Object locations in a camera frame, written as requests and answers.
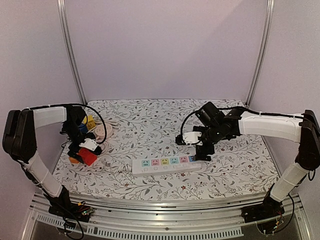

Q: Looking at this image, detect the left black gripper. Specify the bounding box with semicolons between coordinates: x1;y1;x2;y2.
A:
63;123;95;164

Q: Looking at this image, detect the red cube socket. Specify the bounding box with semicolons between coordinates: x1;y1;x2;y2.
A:
78;148;97;166

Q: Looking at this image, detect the blue cube socket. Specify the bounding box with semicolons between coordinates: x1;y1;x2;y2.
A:
78;123;89;134

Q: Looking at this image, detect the yellow cube socket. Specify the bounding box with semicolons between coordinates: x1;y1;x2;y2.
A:
84;115;96;130

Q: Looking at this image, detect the white multicolour power strip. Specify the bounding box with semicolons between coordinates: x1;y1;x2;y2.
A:
131;155;202;177

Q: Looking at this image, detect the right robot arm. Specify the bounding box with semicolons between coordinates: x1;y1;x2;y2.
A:
195;102;320;218

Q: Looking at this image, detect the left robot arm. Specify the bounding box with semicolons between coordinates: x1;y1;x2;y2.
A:
2;104;86;198

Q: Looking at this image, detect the orange power strip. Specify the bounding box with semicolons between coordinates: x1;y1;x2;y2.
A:
68;156;79;164

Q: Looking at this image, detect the pink round power strip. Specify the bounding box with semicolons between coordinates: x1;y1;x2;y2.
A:
93;123;114;140

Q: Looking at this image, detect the floral table mat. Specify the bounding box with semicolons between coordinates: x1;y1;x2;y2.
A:
53;99;279;202

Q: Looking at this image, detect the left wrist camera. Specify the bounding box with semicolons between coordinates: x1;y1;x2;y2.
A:
79;138;102;155

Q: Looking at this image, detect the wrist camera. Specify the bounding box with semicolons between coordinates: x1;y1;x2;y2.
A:
79;138;102;155
175;131;203;146

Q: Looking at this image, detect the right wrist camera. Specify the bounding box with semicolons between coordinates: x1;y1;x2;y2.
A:
175;131;203;146

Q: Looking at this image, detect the white bundled cable with plug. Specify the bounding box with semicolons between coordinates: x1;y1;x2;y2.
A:
96;117;121;128

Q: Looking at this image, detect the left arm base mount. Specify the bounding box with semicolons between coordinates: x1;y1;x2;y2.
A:
48;199;95;223

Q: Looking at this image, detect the front aluminium rail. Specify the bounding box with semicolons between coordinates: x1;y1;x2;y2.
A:
21;192;313;240

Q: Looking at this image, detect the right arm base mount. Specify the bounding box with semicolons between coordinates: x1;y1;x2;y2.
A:
241;200;285;235

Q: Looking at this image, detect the left aluminium frame post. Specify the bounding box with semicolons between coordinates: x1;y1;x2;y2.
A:
57;0;87;104

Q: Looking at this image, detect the aluminium frame post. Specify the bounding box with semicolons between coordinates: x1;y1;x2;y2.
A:
244;0;275;106
57;0;87;104

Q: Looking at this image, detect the right aluminium frame post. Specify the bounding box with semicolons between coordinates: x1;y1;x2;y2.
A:
244;0;275;106

